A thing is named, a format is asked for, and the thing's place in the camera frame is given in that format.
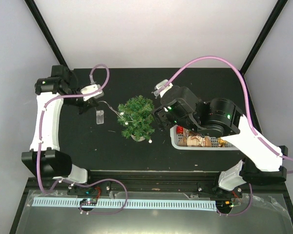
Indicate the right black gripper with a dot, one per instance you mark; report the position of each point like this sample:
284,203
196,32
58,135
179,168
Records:
162,122

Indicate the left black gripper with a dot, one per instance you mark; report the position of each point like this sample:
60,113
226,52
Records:
88,104

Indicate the white perforated plastic basket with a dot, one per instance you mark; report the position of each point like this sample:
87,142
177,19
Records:
175,138

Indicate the small green christmas tree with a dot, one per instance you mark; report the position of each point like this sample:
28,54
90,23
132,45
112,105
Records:
136,118

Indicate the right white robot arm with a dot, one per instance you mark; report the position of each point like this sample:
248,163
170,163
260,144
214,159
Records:
221,118

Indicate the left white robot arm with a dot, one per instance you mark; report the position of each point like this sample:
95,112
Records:
44,158

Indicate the red gift box ornament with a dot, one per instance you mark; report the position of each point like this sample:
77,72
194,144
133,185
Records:
179,130

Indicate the beige fabric sack ornament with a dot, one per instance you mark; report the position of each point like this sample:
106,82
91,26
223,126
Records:
195,141

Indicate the gold bow ornament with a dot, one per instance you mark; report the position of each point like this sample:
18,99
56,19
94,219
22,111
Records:
222,143

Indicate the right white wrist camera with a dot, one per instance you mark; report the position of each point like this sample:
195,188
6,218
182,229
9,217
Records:
161,88

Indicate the white slotted cable duct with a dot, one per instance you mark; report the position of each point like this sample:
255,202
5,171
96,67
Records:
104,203

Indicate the left black frame post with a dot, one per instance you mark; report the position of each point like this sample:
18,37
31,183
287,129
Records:
35,12

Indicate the black frame post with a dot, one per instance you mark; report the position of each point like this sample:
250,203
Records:
35,12
271,20

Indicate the right black frame post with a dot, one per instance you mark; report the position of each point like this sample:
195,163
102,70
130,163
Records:
271,20

